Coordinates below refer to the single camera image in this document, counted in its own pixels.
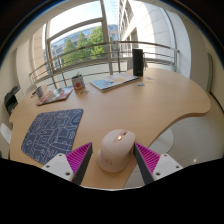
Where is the beige computer mouse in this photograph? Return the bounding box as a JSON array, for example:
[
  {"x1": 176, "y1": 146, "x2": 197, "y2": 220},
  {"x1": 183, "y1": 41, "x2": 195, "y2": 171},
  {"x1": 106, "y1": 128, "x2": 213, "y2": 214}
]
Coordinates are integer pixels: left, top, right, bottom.
[{"x1": 96, "y1": 129, "x2": 137, "y2": 174}]

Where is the red and blue magazine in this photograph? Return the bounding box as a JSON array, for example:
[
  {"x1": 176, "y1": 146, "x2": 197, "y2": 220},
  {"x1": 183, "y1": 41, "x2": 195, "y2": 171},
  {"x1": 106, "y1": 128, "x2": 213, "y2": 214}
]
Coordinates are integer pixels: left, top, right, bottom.
[{"x1": 36, "y1": 86, "x2": 74, "y2": 107}]

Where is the dark blue patterned mouse pad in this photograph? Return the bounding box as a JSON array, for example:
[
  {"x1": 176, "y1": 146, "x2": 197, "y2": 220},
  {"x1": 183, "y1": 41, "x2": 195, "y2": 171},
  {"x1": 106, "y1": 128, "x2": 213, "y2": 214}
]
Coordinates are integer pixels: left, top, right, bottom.
[{"x1": 20, "y1": 108, "x2": 85, "y2": 166}]

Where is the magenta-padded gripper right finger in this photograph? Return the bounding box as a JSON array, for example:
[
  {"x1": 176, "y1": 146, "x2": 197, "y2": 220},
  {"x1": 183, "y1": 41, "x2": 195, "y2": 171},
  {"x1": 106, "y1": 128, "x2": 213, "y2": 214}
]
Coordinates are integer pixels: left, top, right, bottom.
[{"x1": 133, "y1": 142, "x2": 184, "y2": 186}]

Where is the metal balcony railing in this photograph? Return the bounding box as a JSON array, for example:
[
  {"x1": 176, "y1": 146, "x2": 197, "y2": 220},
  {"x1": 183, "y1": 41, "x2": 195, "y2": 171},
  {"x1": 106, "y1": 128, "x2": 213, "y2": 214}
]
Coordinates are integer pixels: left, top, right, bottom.
[{"x1": 29, "y1": 40, "x2": 180, "y2": 88}]

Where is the light blue open booklet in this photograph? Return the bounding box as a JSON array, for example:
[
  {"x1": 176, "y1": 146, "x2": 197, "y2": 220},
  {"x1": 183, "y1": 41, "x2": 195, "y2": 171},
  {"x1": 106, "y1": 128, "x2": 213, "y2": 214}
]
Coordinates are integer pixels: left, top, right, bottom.
[{"x1": 89, "y1": 72, "x2": 140, "y2": 93}]

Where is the black office printer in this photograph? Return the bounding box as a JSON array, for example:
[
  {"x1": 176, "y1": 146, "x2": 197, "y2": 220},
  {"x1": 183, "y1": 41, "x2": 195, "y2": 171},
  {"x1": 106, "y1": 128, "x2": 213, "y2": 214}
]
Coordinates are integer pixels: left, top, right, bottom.
[{"x1": 3, "y1": 85, "x2": 22, "y2": 116}]

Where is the tall black speaker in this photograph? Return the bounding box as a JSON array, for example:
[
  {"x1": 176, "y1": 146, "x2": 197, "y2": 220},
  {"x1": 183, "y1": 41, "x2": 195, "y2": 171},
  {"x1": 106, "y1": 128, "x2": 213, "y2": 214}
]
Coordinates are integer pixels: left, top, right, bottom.
[{"x1": 132, "y1": 48, "x2": 145, "y2": 77}]

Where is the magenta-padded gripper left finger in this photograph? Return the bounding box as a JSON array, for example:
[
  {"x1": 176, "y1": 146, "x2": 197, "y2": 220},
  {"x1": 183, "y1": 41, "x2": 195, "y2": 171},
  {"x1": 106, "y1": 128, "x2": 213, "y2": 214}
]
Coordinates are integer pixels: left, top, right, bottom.
[{"x1": 41, "y1": 142, "x2": 94, "y2": 186}]

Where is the printed drinking cup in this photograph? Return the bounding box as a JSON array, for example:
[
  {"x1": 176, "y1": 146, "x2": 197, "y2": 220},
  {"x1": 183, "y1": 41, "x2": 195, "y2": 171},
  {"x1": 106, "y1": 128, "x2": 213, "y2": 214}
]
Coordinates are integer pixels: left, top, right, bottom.
[{"x1": 34, "y1": 85, "x2": 44, "y2": 99}]

